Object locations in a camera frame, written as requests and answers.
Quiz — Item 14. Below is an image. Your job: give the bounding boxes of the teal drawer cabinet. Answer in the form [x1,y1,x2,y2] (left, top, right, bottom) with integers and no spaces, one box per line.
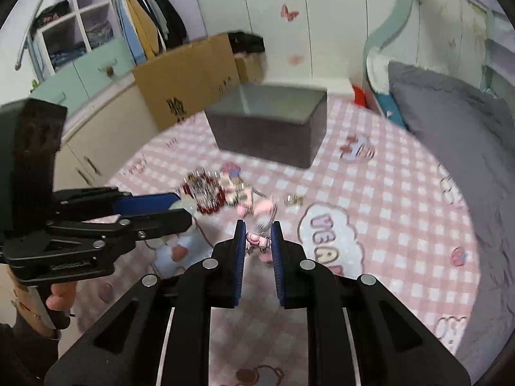
[30,34,137,119]

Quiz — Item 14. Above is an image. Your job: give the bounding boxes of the large cardboard box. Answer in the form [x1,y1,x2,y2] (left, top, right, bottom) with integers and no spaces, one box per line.
[133,33,241,131]

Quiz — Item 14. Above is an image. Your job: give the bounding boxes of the pink checkered tablecloth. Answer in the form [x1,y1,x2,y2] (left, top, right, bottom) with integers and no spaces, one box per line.
[74,96,483,386]

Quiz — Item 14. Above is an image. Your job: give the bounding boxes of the person's left hand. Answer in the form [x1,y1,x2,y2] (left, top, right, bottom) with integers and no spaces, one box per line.
[45,280,78,312]

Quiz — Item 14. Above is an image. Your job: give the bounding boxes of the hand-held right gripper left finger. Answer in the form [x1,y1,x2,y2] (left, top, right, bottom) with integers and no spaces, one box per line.
[48,219,247,386]

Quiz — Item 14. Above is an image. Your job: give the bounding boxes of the teal bed sheet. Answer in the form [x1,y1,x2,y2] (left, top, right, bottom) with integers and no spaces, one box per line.
[376,92,407,127]

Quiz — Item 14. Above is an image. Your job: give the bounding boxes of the black hanging jacket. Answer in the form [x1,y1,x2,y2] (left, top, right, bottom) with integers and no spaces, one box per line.
[151,0,188,51]

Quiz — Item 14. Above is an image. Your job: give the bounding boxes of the dark clothes pile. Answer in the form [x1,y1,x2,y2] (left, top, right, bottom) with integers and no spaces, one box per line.
[34,2,71,29]

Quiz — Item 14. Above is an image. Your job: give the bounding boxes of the yellow hanging garment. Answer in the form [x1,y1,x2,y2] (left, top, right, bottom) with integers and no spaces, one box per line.
[125,0,159,59]

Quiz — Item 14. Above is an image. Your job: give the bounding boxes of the white wardrobe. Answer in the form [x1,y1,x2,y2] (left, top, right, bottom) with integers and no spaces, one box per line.
[189,0,403,85]

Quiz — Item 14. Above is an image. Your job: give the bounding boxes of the black bag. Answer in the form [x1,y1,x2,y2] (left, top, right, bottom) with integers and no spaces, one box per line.
[227,31,265,55]

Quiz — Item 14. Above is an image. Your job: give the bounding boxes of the pink charm keychain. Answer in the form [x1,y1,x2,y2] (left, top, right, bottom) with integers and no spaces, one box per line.
[246,231,274,264]
[237,193,279,230]

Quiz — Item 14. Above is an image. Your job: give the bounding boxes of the silver chain bracelet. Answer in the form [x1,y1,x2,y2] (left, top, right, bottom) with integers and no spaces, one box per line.
[187,169,226,199]

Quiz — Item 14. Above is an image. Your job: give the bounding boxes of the white board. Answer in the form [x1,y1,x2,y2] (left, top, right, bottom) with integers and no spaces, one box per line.
[261,78,355,95]

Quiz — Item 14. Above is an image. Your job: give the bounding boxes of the cream cabinet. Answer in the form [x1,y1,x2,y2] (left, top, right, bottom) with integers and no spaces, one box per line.
[52,70,162,191]

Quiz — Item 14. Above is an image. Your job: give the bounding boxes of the white pillow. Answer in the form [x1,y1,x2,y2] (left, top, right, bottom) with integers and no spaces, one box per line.
[368,54,393,93]

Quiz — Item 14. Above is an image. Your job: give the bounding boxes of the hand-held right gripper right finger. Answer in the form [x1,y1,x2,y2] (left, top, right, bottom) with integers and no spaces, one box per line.
[270,221,471,386]

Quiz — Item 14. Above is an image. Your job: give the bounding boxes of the folded grey-blue jeans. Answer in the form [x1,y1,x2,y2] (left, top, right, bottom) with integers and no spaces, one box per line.
[86,22,113,47]

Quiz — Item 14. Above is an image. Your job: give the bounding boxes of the folded dark blue clothes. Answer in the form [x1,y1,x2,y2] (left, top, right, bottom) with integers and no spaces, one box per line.
[48,46,87,71]

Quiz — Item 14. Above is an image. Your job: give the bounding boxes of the small cardboard box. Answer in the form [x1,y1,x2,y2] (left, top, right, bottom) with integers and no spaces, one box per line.
[234,52,266,85]

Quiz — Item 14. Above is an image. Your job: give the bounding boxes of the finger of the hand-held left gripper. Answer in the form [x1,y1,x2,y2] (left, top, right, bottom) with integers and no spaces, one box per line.
[52,187,183,221]
[42,209,193,267]

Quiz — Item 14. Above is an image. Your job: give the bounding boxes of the teal bunk bed frame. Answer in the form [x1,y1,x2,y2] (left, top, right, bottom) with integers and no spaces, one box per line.
[364,0,515,129]

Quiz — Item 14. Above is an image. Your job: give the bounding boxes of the grey metal tin box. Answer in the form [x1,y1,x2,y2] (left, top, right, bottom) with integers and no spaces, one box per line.
[204,82,328,170]

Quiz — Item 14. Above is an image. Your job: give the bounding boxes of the metal handrail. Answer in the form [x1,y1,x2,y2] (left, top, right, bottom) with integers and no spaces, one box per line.
[14,0,61,71]

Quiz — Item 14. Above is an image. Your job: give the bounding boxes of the person's left forearm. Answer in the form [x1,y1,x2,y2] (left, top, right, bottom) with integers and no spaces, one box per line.
[0,322,60,386]

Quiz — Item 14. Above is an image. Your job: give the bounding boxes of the pale green bangle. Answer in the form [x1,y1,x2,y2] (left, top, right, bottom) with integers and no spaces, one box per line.
[169,197,202,220]

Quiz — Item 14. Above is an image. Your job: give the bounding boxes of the grey quilt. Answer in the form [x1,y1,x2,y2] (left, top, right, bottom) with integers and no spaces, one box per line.
[386,60,515,371]

